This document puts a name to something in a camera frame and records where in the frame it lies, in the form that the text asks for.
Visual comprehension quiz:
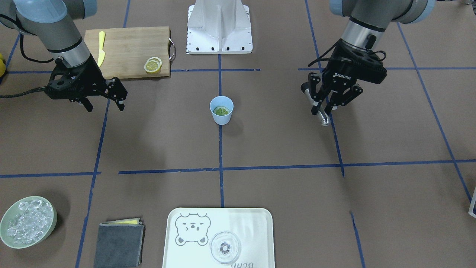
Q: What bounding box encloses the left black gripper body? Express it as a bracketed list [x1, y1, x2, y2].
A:
[322, 39, 387, 92]

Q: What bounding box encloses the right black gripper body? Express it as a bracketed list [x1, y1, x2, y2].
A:
[45, 57, 110, 101]

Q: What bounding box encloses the steel muddler black tip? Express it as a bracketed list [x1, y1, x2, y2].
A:
[301, 83, 330, 127]

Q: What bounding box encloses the lemon slice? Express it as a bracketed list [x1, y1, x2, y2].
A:
[147, 57, 162, 65]
[213, 106, 230, 117]
[144, 60, 162, 74]

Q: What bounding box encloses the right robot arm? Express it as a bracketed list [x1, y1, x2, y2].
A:
[1, 0, 128, 112]

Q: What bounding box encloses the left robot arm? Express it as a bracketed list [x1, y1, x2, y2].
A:
[301, 0, 435, 125]

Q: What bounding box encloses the yellow lemon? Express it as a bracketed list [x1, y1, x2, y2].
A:
[0, 53, 6, 77]

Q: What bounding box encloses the light blue plastic cup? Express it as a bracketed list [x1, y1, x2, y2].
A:
[209, 96, 234, 125]

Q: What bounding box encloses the yellow plastic knife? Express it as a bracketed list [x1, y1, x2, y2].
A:
[97, 31, 106, 67]

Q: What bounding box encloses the green bowl of ice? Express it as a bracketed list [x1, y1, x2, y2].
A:
[1, 196, 58, 249]

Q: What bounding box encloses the grey folded cloth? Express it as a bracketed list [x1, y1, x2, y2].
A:
[93, 218, 145, 268]

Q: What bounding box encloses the white bear tray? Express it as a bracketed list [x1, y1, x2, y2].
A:
[162, 208, 276, 268]

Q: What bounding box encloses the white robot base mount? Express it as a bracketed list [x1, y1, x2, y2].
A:
[186, 0, 253, 55]

